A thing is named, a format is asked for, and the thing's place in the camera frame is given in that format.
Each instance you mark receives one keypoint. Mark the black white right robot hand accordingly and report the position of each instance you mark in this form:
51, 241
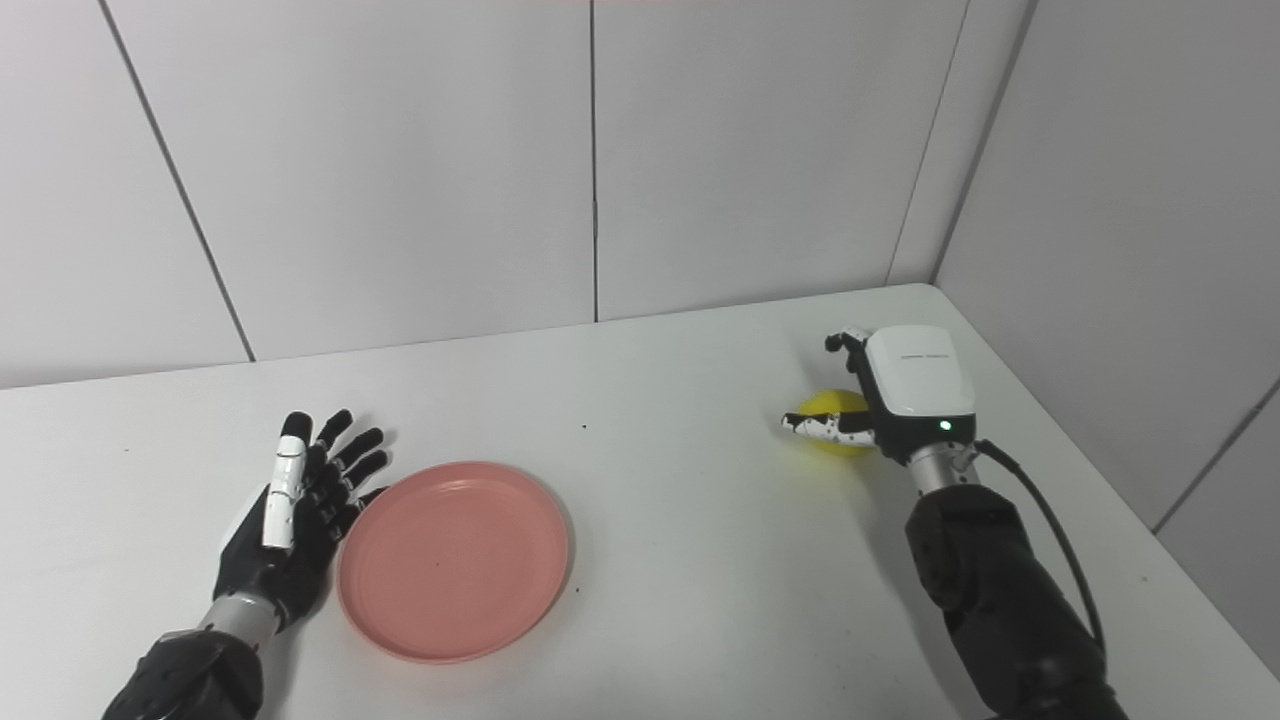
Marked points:
915, 385

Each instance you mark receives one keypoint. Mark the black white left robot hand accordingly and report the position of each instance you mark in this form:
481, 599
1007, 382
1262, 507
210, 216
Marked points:
285, 540

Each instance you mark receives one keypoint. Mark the yellow lemon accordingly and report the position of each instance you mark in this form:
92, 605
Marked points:
832, 403

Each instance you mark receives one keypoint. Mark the pink round plate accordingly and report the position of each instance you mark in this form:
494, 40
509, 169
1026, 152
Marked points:
455, 560

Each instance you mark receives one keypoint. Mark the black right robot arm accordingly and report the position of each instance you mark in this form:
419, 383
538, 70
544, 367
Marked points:
990, 590

